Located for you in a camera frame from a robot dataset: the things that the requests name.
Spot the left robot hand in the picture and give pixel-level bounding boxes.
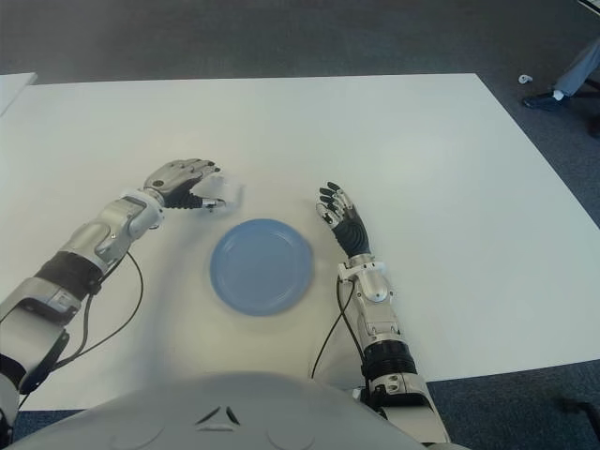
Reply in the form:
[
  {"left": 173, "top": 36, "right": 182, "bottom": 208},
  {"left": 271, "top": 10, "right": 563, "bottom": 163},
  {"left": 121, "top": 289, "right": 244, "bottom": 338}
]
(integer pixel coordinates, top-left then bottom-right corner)
[{"left": 142, "top": 158, "right": 226, "bottom": 212}]

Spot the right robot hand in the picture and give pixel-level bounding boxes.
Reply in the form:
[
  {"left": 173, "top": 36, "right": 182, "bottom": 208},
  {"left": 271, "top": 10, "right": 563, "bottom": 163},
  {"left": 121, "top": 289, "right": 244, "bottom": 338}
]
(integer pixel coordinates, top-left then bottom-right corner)
[{"left": 312, "top": 180, "right": 374, "bottom": 259}]

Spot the white charger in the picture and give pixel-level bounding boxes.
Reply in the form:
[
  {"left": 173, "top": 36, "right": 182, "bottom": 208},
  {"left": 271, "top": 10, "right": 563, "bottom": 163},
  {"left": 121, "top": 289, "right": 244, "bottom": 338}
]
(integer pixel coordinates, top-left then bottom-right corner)
[{"left": 194, "top": 175, "right": 246, "bottom": 212}]

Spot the blue plate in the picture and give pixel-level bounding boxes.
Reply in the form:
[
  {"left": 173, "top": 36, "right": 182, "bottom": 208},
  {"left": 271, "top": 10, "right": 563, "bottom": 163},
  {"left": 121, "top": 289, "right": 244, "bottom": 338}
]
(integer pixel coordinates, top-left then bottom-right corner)
[{"left": 209, "top": 218, "right": 315, "bottom": 318}]

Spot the white side table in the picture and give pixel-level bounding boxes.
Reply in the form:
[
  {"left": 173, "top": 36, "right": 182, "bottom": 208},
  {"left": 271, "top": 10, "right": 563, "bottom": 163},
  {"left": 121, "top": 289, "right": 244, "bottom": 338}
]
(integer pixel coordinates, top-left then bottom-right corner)
[{"left": 0, "top": 72, "right": 38, "bottom": 118}]

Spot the grey robot torso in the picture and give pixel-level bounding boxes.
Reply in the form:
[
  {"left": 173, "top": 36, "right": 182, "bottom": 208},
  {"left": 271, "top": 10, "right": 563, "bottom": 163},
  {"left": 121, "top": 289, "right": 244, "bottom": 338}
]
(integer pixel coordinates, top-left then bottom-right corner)
[{"left": 8, "top": 372, "right": 432, "bottom": 450}]

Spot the dark shoe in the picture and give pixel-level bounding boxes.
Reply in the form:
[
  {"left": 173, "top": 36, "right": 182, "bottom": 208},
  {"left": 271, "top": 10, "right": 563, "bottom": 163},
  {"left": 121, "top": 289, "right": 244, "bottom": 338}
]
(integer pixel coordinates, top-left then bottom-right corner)
[{"left": 522, "top": 92, "right": 576, "bottom": 112}]

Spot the black chair base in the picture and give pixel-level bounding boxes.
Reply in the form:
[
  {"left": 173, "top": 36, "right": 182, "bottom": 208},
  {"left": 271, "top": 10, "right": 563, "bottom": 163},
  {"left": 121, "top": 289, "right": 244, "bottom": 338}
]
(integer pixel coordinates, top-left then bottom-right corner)
[{"left": 574, "top": 83, "right": 600, "bottom": 138}]

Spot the grey trouser leg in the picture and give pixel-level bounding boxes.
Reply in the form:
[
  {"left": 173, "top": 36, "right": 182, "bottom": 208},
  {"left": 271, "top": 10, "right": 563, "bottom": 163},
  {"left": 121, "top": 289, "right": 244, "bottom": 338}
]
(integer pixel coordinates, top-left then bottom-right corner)
[{"left": 554, "top": 39, "right": 600, "bottom": 99}]

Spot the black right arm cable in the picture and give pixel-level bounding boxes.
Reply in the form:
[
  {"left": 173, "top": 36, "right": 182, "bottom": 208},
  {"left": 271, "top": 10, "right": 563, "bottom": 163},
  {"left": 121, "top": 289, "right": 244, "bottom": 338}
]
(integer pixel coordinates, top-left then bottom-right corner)
[{"left": 307, "top": 276, "right": 367, "bottom": 379}]

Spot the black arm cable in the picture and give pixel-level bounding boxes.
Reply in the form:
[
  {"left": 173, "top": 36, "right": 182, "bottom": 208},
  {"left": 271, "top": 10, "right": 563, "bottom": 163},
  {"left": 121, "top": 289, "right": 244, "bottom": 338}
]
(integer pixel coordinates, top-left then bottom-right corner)
[
  {"left": 21, "top": 252, "right": 144, "bottom": 395},
  {"left": 307, "top": 276, "right": 367, "bottom": 379}
]

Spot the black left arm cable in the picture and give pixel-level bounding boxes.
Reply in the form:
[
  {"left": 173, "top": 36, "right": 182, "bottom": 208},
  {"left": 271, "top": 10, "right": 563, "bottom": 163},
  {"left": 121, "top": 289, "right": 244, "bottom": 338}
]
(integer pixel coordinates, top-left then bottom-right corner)
[{"left": 21, "top": 252, "right": 144, "bottom": 395}]

